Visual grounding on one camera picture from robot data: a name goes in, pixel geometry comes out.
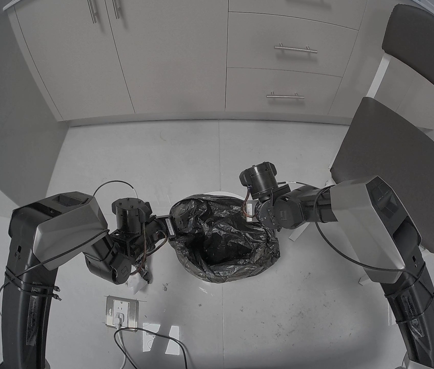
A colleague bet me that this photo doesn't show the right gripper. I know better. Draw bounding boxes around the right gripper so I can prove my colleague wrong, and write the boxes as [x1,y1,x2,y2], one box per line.
[245,200,265,226]

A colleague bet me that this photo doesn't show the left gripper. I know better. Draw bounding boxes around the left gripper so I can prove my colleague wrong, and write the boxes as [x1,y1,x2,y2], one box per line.
[155,214,181,241]

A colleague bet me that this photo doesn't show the black plastic bag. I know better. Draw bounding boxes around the black plastic bag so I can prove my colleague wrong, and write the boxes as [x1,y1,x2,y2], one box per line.
[169,192,281,283]

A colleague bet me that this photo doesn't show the white trash bin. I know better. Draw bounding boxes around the white trash bin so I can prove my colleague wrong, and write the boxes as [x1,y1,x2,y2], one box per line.
[198,189,281,283]

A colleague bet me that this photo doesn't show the white chair dark grey seat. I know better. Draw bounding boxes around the white chair dark grey seat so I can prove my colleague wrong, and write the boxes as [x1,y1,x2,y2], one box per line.
[289,4,434,285]

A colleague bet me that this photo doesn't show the white cabinet with drawers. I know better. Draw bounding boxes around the white cabinet with drawers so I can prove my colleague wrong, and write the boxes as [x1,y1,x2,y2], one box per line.
[2,0,433,128]

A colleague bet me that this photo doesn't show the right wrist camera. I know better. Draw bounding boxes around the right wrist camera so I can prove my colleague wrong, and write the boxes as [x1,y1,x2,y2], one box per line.
[239,169,254,191]

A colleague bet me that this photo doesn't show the black cable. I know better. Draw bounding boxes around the black cable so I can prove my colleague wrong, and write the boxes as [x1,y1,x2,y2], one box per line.
[114,328,188,369]
[314,185,408,273]
[93,180,139,207]

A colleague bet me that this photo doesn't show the white cable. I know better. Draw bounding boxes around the white cable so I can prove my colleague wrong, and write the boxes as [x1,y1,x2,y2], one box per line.
[116,312,131,369]

